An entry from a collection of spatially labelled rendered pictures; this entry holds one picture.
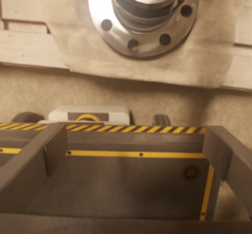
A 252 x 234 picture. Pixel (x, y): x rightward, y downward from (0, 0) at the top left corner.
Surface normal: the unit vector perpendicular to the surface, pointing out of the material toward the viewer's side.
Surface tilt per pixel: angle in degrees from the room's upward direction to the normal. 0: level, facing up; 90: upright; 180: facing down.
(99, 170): 0
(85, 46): 41
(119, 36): 0
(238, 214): 0
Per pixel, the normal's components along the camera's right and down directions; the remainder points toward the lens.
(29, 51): -0.04, 0.30
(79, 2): 0.85, 0.21
